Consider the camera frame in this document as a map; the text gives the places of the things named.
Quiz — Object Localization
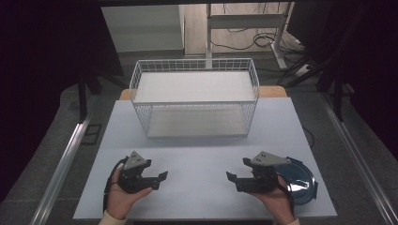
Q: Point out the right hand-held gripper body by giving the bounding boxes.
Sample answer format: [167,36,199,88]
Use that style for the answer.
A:
[242,151,292,193]

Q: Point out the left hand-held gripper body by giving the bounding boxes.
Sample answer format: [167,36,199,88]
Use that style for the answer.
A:
[116,151,153,194]

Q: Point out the person's right hand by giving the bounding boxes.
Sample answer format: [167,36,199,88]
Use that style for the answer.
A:
[250,176,297,225]

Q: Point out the person's left hand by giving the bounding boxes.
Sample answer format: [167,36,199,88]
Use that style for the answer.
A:
[105,168,154,220]

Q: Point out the blue round plate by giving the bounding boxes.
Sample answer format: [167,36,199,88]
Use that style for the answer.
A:
[275,156,319,206]

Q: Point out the black metal stand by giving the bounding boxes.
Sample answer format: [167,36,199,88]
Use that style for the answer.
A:
[283,55,356,124]
[75,62,130,124]

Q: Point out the white power strip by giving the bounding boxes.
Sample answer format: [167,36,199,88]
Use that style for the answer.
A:
[294,63,314,78]

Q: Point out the black curtain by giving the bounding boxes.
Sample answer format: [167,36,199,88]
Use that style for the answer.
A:
[0,0,125,204]
[285,0,398,162]

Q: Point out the white panel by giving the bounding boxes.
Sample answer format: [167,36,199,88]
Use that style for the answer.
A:
[100,4,186,53]

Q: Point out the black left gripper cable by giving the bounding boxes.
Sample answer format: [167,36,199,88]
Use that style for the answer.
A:
[102,157,130,214]

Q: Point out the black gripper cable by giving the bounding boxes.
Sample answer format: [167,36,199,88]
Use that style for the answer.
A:
[102,157,130,214]
[275,178,297,218]

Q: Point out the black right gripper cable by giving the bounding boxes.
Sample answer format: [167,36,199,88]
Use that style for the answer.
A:
[275,178,297,218]

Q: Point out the small black floor frame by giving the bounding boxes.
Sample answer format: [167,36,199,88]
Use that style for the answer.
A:
[81,123,103,146]

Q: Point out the metal floor rail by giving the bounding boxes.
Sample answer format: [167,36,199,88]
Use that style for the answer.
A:
[318,92,398,225]
[29,112,94,225]

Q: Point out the white wire basket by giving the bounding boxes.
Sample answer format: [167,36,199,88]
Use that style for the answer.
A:
[129,57,260,139]

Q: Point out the black floor cables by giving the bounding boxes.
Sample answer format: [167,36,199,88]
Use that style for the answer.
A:
[209,3,317,86]

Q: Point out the white desk frame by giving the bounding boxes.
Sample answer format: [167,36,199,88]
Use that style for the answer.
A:
[205,2,293,70]

